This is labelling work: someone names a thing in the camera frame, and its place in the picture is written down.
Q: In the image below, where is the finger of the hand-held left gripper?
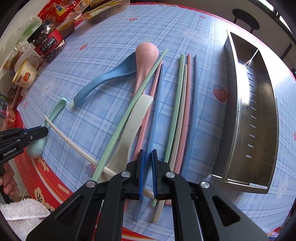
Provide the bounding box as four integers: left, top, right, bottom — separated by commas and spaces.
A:
25, 126, 49, 142
13, 126, 45, 136

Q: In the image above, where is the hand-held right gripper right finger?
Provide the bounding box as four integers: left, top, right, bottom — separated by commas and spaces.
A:
151, 149, 270, 241

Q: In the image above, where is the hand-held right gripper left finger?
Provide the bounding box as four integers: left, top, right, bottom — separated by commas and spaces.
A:
26, 149, 146, 241

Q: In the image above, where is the mint green spoon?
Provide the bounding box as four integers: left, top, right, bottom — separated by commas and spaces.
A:
26, 97, 68, 159

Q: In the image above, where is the cream chopstick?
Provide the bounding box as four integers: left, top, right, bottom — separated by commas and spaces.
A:
153, 64, 188, 223
43, 115, 155, 200

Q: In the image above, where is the pink chopstick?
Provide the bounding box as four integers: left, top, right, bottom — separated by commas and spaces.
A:
124, 60, 164, 212
165, 54, 192, 206

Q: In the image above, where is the cream spoon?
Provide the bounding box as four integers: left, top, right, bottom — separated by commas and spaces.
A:
99, 95, 154, 183

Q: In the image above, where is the green chopstick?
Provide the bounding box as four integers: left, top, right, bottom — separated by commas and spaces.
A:
91, 49, 168, 184
151, 54, 185, 207

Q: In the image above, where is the blue chopstick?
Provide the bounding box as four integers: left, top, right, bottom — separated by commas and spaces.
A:
134, 64, 165, 222
180, 55, 199, 179

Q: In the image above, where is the blue spoon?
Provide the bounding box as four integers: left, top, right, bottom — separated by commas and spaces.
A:
73, 52, 139, 107

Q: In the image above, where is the stainless steel utensil tray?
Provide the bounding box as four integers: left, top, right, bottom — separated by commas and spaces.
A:
211, 30, 280, 194

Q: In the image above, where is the person's left hand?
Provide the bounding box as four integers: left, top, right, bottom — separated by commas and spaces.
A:
0, 162, 18, 197

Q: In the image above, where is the colourful snack packet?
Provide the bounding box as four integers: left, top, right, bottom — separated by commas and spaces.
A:
0, 90, 21, 130

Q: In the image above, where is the red patterned table cover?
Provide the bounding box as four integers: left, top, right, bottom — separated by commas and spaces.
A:
14, 0, 296, 241

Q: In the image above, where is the cream printed cup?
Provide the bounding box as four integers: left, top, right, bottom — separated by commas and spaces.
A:
12, 56, 40, 89

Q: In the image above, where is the white fluffy clothing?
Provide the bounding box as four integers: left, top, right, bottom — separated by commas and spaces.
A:
0, 197, 52, 239

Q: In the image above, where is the clear snack bag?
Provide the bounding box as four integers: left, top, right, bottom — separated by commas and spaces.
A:
2, 44, 26, 72

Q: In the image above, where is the red label snack jar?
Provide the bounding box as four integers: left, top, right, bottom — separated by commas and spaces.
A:
27, 20, 66, 63

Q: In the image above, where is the dark brown box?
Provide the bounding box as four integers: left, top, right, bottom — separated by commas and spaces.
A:
57, 21, 77, 39

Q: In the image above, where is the green and white packet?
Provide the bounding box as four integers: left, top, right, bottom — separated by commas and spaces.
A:
17, 16, 43, 44

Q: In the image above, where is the blue plaid tablecloth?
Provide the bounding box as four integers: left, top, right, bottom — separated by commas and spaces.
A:
17, 2, 296, 234

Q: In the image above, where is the pink spoon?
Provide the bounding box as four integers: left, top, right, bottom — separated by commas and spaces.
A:
133, 42, 160, 99

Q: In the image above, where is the red snack packet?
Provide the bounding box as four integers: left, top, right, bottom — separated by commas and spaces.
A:
38, 0, 81, 24

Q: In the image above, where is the light printed snack packet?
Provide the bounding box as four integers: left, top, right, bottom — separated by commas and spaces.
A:
69, 0, 93, 16

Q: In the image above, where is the clear tray of brown snacks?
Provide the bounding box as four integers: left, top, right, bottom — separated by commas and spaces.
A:
82, 0, 130, 25

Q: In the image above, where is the black chair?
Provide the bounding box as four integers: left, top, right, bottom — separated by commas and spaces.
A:
232, 9, 260, 35

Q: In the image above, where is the dark chair frame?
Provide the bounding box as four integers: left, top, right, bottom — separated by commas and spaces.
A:
281, 43, 293, 61

